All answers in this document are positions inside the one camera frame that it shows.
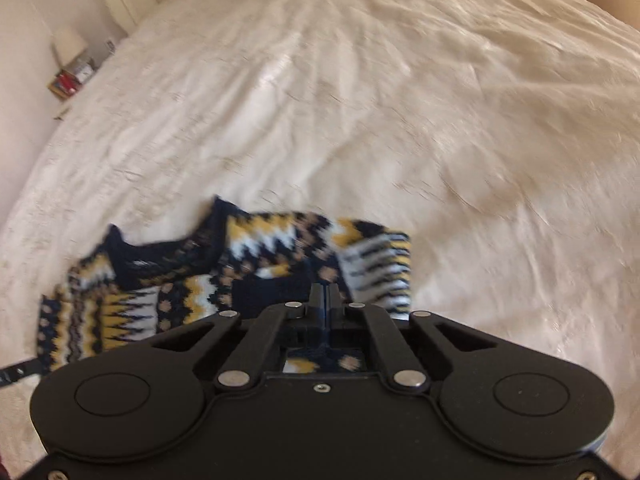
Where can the red box on nightstand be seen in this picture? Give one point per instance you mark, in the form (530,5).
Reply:
(65,83)

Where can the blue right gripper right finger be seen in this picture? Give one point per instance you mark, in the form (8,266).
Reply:
(334,306)

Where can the cream embroidered bedspread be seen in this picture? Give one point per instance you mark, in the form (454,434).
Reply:
(501,135)

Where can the patterned knit sweater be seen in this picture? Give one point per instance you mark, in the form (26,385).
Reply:
(233,260)

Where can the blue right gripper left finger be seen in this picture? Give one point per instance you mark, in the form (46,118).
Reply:
(316,305)

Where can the small alarm clock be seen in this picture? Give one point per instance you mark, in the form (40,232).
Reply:
(83,72)

